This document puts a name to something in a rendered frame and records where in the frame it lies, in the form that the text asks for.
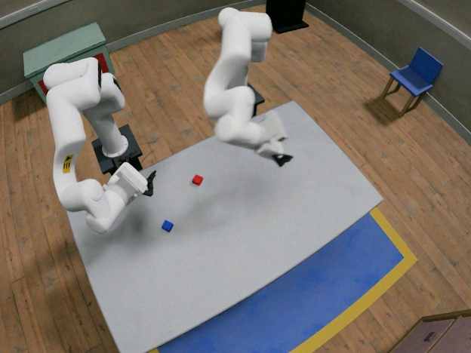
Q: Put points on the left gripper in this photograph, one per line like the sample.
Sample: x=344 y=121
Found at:
x=273 y=149

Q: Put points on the red toy brick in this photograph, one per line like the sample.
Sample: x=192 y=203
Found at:
x=197 y=180

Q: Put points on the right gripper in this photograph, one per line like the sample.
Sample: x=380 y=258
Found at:
x=147 y=182

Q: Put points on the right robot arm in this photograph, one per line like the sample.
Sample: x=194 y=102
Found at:
x=65 y=102

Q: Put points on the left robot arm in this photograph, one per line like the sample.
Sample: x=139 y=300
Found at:
x=246 y=35

